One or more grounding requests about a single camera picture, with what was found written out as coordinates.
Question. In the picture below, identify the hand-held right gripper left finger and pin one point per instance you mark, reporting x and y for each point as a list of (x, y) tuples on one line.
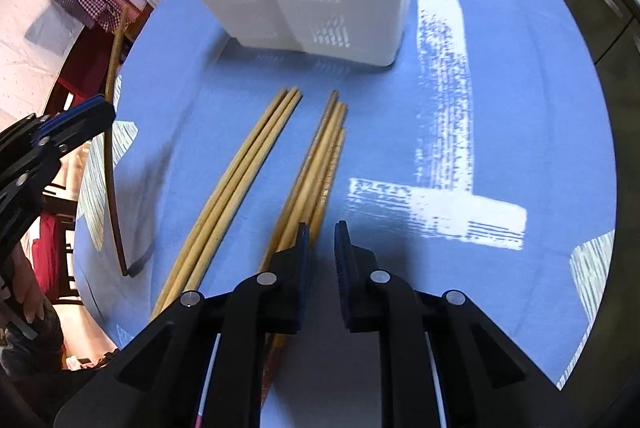
[(303, 278)]

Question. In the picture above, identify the blue tablecloth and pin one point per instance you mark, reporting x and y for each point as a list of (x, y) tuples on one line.
[(525, 108)]

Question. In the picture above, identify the person's left hand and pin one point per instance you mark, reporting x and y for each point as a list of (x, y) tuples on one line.
[(32, 293)]

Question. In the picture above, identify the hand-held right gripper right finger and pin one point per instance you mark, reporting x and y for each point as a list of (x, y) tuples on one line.
[(342, 278)]

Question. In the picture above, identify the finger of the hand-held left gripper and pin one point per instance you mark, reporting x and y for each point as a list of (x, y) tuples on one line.
[(85, 125), (65, 112)]

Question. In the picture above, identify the dark chair with red cushion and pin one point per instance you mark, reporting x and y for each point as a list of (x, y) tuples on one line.
[(50, 228)]

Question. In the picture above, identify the dark brown wooden chopstick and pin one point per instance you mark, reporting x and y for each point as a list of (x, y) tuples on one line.
[(109, 168)]

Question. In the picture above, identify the light wooden chopstick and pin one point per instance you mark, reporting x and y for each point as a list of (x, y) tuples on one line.
[(243, 185), (318, 158), (307, 158), (336, 160), (327, 160), (225, 183), (234, 184)]

